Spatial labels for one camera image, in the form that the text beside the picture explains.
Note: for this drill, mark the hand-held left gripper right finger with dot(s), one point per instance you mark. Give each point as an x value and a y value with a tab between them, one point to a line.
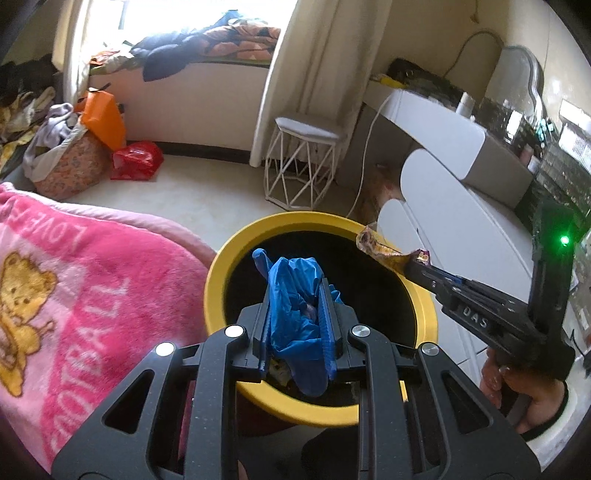
328	332

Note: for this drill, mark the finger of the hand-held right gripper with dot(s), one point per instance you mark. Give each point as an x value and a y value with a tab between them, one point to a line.
480	293
434	284

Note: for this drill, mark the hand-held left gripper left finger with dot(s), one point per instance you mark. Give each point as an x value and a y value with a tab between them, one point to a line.
265	323

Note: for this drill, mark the blue plastic bag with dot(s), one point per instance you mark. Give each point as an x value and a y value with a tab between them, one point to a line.
295	314

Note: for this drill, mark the brown purple snack wrapper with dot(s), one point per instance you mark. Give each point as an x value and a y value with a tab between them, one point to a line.
383	251

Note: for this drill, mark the yellow-rimmed black trash bin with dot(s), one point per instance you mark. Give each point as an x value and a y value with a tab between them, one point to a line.
231	258

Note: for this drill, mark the person's right forearm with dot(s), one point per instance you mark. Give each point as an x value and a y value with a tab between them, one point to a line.
557	417

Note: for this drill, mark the person's right hand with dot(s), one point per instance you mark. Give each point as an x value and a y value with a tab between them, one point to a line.
540	401

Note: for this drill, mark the white drawer cabinet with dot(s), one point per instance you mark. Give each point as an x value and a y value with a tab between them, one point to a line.
443	221

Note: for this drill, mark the pink bag under dressing table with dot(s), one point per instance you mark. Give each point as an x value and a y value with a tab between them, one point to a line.
383	189

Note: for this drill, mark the white dressing table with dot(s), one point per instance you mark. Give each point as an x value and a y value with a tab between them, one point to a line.
443	138

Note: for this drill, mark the cosmetics organizer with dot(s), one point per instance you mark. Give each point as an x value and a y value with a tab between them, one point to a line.
554	152

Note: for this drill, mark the pink printed blanket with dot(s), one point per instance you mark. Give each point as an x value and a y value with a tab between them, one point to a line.
92	286

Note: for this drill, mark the white bottle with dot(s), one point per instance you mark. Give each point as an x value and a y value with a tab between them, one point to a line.
466	105

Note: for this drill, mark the red plastic shopping bag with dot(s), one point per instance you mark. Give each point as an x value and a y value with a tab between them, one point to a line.
138	161

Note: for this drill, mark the yellow packet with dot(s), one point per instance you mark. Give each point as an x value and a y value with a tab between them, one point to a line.
388	81

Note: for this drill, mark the black bag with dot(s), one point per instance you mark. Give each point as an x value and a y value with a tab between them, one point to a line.
415	76

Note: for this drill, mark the silver-framed mirror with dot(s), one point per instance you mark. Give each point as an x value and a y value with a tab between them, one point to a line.
512	83

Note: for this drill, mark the cream curtain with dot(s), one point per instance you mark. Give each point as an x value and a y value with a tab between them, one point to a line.
318	69

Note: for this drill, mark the floral laundry basket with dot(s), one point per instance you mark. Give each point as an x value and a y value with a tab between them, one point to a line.
74	166

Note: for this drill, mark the orange paper bag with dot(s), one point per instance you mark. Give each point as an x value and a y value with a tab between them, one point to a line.
104	120

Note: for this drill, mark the orange patterned quilt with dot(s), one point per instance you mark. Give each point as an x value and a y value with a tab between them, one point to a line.
244	41

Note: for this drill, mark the navy jacket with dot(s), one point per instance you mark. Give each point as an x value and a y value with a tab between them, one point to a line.
161	57

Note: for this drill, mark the grey white clothes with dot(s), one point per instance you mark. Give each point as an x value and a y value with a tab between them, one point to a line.
51	134

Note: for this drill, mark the clothes heap on window seat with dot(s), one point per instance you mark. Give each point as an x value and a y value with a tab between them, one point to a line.
111	60

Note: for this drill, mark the pile of mixed clothes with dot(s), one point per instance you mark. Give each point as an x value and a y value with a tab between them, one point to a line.
18	106

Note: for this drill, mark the sheer white curtain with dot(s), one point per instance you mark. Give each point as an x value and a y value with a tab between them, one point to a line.
87	41

